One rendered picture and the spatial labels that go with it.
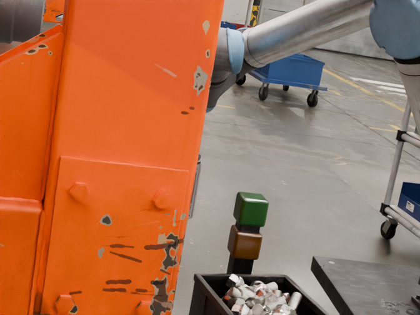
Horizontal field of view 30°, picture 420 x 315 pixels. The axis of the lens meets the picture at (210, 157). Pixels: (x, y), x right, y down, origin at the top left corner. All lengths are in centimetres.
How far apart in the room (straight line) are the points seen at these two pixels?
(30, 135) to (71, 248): 13
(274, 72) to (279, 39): 517
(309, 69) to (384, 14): 563
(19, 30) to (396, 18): 62
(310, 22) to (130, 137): 80
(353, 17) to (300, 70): 537
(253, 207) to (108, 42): 38
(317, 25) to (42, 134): 83
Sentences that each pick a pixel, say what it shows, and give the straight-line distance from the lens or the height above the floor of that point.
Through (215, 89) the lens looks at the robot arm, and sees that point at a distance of 166.
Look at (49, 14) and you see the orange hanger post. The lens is 503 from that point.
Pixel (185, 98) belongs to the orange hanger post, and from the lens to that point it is 84.
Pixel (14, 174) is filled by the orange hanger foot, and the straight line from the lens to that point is 87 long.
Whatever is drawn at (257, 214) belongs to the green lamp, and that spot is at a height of 64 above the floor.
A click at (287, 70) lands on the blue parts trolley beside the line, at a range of 684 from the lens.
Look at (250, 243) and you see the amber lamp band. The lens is 112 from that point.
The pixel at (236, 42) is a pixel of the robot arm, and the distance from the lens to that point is 159.
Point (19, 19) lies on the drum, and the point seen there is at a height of 83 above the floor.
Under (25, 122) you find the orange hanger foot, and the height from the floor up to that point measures 77.
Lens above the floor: 95
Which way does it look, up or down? 13 degrees down
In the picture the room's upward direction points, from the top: 10 degrees clockwise
